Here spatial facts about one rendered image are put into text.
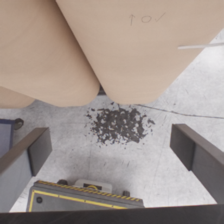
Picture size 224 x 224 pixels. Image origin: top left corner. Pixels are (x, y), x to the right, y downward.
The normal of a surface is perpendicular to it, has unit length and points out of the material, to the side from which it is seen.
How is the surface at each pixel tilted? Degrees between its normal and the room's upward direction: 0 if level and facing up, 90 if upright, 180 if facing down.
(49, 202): 0
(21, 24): 90
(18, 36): 90
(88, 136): 0
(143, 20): 90
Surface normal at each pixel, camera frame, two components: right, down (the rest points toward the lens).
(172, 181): -0.09, -0.12
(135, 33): 0.02, 0.99
